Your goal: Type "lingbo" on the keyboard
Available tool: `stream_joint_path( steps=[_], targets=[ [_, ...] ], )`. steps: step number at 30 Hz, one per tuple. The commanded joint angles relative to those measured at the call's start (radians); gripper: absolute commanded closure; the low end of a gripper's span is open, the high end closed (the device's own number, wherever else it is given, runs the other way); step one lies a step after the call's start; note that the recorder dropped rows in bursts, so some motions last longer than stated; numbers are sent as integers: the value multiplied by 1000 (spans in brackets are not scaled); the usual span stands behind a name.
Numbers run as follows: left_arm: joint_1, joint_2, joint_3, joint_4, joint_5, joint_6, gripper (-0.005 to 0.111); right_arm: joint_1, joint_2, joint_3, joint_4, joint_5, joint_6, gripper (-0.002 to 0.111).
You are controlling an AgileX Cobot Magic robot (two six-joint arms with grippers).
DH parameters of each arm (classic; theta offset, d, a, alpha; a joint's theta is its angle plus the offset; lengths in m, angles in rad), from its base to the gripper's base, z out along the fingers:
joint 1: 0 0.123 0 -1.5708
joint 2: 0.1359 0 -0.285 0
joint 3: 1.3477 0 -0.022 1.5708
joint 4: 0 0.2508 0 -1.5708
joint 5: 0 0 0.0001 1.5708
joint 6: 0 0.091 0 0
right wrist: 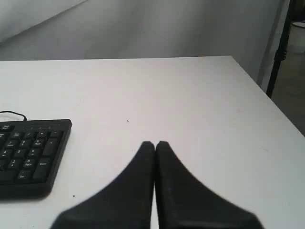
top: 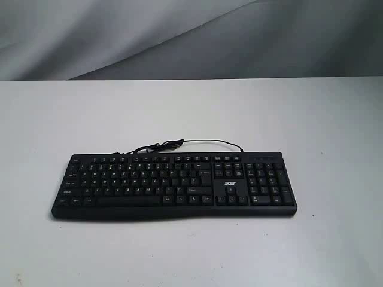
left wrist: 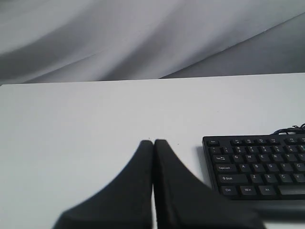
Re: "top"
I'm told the black acer keyboard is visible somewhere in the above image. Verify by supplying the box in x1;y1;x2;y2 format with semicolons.
51;152;297;220

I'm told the grey backdrop cloth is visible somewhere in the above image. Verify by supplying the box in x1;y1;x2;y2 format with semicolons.
1;1;382;80

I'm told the thin black wire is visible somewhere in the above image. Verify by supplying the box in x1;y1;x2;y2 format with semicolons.
110;138;244;156

